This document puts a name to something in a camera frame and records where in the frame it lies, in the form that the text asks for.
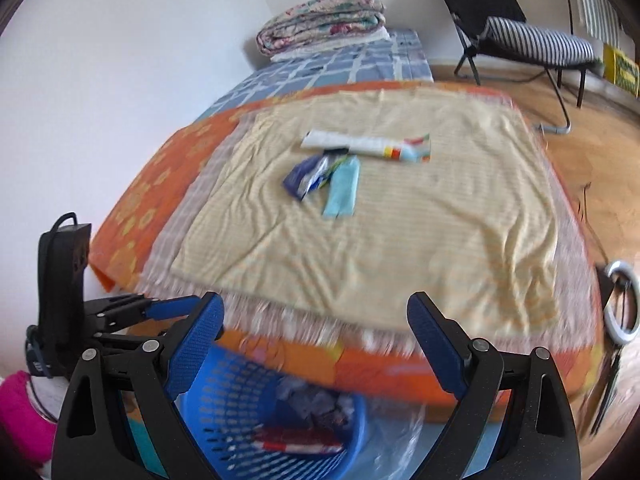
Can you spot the pink cloth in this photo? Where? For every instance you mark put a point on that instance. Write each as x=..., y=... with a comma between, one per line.
x=22, y=420

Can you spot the light blue packet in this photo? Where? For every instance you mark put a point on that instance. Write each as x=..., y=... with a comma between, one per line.
x=342, y=195

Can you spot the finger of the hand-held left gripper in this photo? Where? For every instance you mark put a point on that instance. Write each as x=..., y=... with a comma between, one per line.
x=130, y=340
x=170, y=307

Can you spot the clear plastic sheet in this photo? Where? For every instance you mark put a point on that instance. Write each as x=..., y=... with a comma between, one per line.
x=395, y=445

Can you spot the small green white wrapper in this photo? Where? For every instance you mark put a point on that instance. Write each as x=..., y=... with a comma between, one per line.
x=336, y=167

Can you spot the long white wrapper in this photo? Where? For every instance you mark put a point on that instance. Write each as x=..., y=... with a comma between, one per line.
x=360, y=145

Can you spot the orange floral blanket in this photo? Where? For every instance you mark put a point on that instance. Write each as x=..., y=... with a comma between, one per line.
x=145, y=210

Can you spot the folded floral quilt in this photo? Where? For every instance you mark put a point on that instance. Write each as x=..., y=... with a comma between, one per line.
x=325, y=20

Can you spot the yellow striped cloth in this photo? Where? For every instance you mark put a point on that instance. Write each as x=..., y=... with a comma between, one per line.
x=425, y=240

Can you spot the red cardboard box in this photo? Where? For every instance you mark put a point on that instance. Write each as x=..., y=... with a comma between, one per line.
x=300, y=441

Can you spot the striped hanging towel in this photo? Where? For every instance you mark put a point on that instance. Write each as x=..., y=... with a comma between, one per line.
x=595, y=0

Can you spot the striped seat cushion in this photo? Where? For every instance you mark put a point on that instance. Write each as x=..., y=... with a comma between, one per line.
x=540, y=42

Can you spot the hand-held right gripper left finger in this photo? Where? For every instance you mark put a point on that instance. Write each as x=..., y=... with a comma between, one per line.
x=200, y=345

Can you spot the blue plastic basket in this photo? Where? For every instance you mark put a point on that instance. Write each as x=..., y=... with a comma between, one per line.
x=215, y=395

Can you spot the yellow crate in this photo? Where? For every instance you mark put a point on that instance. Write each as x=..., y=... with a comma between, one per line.
x=622, y=70

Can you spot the dark chocolate bar wrapper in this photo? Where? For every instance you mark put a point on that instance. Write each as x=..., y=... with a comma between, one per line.
x=335, y=419

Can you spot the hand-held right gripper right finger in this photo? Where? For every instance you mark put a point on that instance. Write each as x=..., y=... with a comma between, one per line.
x=435, y=345

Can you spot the small black item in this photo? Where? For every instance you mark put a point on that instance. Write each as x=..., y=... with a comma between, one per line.
x=336, y=150

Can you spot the blue snack packet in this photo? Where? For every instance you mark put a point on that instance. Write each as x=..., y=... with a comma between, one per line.
x=302, y=177

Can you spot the blue checkered bedsheet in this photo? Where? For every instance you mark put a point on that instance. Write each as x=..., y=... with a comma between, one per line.
x=325, y=72

